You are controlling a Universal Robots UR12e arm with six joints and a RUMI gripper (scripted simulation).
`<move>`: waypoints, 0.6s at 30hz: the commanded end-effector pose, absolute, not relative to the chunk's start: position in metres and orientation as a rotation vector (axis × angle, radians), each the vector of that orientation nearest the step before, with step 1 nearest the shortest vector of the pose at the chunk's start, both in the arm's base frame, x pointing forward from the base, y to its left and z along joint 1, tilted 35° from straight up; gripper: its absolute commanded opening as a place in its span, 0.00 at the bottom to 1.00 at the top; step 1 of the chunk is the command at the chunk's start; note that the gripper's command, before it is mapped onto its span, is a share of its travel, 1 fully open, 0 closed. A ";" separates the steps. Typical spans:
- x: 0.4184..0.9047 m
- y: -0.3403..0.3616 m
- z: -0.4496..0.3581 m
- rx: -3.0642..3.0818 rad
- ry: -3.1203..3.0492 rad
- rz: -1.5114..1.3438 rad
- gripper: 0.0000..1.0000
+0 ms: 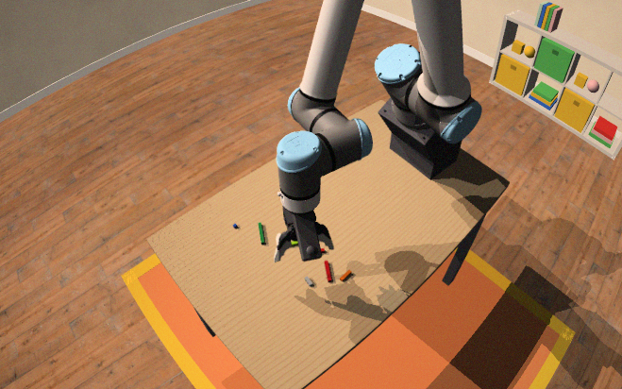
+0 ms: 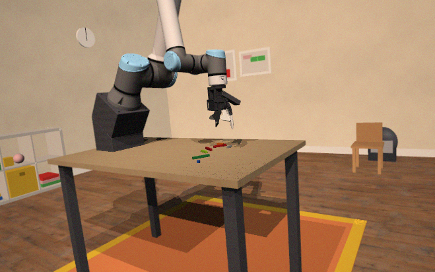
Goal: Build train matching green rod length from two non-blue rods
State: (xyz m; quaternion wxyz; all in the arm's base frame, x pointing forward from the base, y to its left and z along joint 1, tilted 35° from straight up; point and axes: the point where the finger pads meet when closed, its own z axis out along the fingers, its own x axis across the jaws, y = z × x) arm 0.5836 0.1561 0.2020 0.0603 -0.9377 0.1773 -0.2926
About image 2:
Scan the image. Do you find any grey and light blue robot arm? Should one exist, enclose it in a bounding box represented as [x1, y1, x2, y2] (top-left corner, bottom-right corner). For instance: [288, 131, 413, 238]
[107, 0, 228, 111]

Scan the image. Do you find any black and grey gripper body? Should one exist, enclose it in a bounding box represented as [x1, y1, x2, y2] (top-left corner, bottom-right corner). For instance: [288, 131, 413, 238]
[207, 85, 228, 111]

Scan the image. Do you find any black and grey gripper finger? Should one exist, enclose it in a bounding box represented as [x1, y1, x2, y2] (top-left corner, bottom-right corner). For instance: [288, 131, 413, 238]
[209, 111, 222, 127]
[220, 101, 234, 129]

